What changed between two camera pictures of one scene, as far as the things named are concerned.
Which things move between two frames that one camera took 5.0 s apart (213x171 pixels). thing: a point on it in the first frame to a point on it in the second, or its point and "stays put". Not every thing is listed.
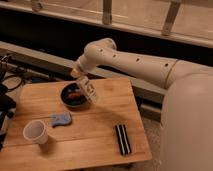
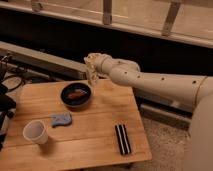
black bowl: (72, 96) stays put
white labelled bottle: (88, 90) to (92, 74)
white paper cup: (35, 130) stays put
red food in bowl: (74, 95) stays put
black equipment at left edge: (8, 105) stays put
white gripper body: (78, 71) to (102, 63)
